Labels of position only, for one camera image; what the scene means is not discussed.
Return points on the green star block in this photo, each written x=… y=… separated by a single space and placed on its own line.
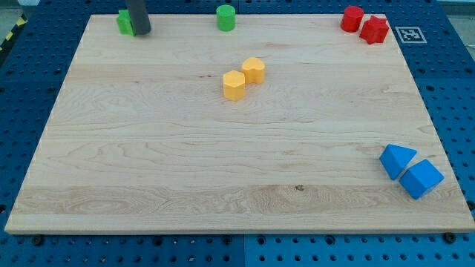
x=124 y=23

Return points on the red star block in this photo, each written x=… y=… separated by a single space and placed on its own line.
x=374 y=30

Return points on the light wooden board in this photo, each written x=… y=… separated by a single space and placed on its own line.
x=141 y=139

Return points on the yellow hexagon block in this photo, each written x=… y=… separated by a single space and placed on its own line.
x=234 y=85

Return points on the yellow heart block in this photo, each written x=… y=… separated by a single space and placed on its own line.
x=254 y=70

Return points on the green cylinder block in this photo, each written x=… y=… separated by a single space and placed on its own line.
x=225 y=17

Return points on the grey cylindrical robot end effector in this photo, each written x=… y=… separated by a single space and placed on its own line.
x=139 y=16

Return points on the blue triangle block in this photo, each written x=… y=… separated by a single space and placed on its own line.
x=395 y=158

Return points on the red cylinder block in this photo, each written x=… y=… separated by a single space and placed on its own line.
x=351 y=19

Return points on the blue cube block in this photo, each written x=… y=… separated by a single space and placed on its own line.
x=420 y=179

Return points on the black white fiducial marker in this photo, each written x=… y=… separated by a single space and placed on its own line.
x=410 y=35

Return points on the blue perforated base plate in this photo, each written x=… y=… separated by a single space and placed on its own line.
x=31 y=77

